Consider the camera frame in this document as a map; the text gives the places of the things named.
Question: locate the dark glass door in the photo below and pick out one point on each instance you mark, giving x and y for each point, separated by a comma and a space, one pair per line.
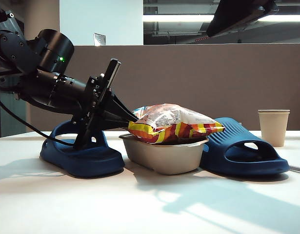
13, 122

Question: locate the white ceiling light strip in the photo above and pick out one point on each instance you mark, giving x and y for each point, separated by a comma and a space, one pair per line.
176, 18

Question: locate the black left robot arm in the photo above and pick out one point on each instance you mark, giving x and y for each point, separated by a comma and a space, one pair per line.
18, 48

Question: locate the metal wall plate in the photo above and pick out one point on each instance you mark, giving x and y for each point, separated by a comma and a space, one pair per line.
99, 39

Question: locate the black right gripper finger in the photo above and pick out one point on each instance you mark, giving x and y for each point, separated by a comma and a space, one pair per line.
232, 14
264, 14

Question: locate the beige paper cup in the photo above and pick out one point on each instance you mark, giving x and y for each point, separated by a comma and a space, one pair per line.
273, 129

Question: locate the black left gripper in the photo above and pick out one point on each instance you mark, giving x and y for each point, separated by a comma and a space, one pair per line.
91, 97

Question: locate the orange yellow chip bag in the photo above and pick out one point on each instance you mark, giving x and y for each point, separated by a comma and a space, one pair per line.
176, 122

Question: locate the dark blue slide slipper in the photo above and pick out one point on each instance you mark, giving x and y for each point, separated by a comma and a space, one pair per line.
237, 167
96, 163

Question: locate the brown desk partition panel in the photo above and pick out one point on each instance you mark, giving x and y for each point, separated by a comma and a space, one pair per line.
188, 78

